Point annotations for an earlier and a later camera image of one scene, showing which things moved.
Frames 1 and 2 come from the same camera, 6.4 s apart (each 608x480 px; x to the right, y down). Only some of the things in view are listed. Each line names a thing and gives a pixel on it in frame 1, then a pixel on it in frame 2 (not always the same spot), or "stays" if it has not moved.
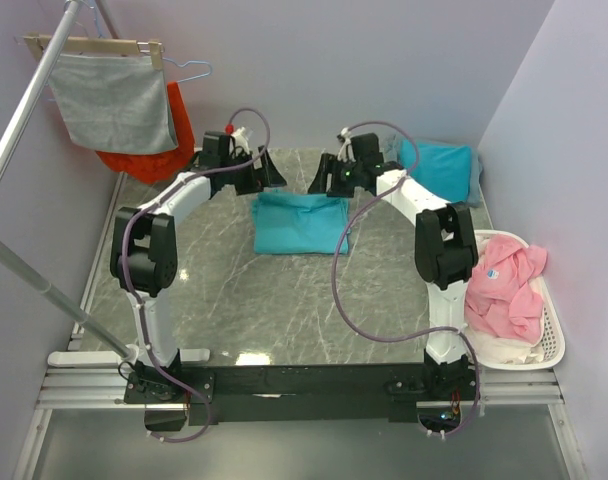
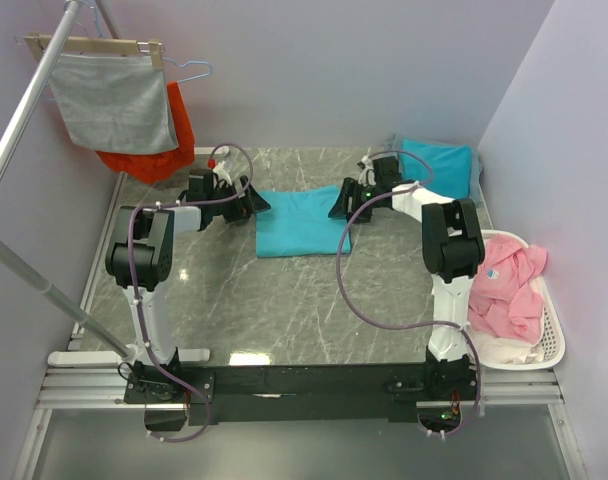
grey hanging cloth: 116,103 stays
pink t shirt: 504,287 stays
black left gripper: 265,177 -> 247,206
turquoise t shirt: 300,223 stays
